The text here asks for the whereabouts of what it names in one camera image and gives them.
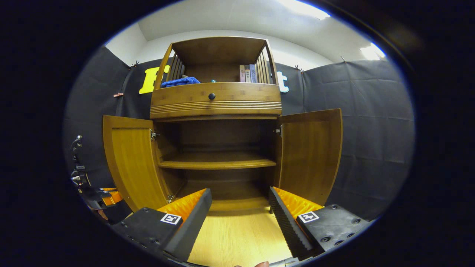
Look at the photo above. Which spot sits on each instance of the ceiling light panel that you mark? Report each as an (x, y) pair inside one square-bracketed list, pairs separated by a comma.
[(373, 52)]

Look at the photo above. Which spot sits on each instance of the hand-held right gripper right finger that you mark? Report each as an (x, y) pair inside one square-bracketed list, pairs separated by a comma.
[(285, 222)]

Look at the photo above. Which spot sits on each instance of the tan spine book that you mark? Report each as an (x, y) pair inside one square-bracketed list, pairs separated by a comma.
[(247, 74)]

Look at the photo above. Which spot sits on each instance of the wooden shoe cabinet door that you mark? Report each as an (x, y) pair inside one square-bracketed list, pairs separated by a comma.
[(311, 155), (133, 167)]

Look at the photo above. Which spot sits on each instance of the wooden double-door shoe cabinet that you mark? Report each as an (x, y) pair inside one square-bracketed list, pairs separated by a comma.
[(219, 163)]

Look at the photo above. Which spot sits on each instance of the blue folded towel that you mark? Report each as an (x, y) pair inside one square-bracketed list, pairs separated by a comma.
[(180, 82)]

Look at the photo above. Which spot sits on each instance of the black round drawer knob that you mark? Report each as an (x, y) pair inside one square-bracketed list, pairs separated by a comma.
[(212, 96)]

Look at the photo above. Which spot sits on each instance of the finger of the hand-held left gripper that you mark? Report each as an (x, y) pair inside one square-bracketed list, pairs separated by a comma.
[(111, 197)]

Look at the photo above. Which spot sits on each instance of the mauve spine book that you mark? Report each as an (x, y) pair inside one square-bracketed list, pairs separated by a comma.
[(242, 74)]

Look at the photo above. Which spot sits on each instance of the wooden cabinet drawer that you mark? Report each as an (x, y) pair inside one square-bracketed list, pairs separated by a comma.
[(241, 96)]

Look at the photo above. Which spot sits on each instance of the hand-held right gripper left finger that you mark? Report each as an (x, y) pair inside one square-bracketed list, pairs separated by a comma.
[(189, 226)]

